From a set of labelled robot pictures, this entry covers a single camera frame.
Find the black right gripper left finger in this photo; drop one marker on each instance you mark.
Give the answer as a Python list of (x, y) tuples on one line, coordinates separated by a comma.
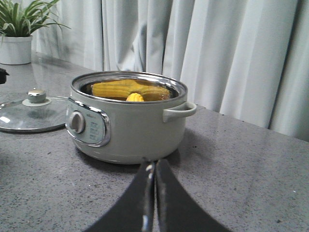
[(134, 210)]

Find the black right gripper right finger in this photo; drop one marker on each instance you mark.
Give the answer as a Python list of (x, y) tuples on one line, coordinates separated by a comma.
[(177, 211)]

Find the yellow corn cob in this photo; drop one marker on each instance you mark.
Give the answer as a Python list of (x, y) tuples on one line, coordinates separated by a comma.
[(131, 90)]

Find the glass pot lid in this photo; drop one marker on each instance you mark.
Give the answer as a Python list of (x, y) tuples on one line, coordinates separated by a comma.
[(33, 113)]

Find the pale green electric cooking pot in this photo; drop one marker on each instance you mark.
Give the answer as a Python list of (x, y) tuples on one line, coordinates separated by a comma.
[(126, 132)]

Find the white plant pot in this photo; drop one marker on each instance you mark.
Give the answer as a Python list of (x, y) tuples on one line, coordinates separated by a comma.
[(15, 50)]

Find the white pleated curtain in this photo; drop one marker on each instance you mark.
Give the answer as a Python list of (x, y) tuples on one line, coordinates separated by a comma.
[(244, 58)]

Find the black object at left edge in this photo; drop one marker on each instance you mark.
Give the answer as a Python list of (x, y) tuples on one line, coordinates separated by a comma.
[(3, 76)]

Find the green potted plant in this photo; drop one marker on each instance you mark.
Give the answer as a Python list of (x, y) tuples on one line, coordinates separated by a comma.
[(17, 20)]

